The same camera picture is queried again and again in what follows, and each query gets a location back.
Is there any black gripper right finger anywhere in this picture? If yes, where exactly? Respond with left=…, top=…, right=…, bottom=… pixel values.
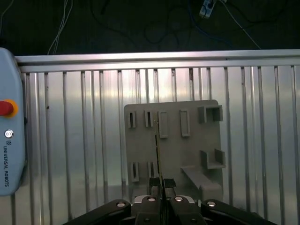
left=164, top=178, right=279, bottom=225

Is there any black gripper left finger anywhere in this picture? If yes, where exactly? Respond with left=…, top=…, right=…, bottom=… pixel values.
left=67, top=177, right=163, bottom=225

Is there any green RAM stick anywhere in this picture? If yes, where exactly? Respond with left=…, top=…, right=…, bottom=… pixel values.
left=154, top=112, right=166, bottom=225

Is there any grey parts rack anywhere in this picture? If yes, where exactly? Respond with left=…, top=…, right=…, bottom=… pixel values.
left=123, top=99, right=227, bottom=205

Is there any red emergency stop button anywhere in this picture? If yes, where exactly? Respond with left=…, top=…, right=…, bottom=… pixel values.
left=0, top=99, right=18, bottom=119

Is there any pale blue teach pendant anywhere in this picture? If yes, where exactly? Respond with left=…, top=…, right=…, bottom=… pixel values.
left=0, top=47, right=29, bottom=196

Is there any white and blue adapter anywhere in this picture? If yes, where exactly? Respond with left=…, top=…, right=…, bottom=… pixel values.
left=198, top=0, right=217, bottom=18

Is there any thin black cable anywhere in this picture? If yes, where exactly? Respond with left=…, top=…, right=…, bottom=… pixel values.
left=90, top=0, right=189, bottom=45

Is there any blue cable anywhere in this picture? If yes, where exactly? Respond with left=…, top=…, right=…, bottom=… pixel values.
left=187, top=0, right=235, bottom=45

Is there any thin white cable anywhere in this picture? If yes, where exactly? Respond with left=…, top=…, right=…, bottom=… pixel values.
left=47, top=0, right=71, bottom=55
left=219, top=0, right=261, bottom=50

